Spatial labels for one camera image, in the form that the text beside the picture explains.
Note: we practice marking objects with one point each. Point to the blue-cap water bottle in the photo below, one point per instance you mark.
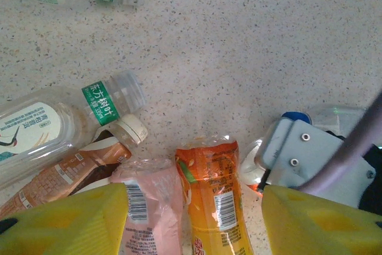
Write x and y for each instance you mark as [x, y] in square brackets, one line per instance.
[337, 117]

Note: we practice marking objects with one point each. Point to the brown milk tea bottle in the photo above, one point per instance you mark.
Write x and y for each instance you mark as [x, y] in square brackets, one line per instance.
[74, 174]

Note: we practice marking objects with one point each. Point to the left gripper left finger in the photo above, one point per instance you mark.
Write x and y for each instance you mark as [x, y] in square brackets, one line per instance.
[59, 231]

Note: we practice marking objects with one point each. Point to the bird-label green-neck bottle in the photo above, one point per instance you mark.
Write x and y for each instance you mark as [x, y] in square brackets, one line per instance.
[44, 129]

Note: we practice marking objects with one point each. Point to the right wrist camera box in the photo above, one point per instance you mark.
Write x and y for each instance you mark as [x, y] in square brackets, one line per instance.
[304, 153]

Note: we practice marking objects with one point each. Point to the small orange-label bottle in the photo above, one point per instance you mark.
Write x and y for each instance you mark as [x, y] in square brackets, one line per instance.
[250, 165]

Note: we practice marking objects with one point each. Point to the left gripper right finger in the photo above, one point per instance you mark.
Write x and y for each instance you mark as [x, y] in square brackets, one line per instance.
[322, 231]

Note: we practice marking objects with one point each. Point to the pink label bottle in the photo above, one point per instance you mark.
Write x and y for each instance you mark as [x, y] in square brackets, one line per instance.
[155, 207]

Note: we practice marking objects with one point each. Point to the orange juice bottle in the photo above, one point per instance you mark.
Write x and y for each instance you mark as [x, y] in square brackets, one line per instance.
[215, 207]

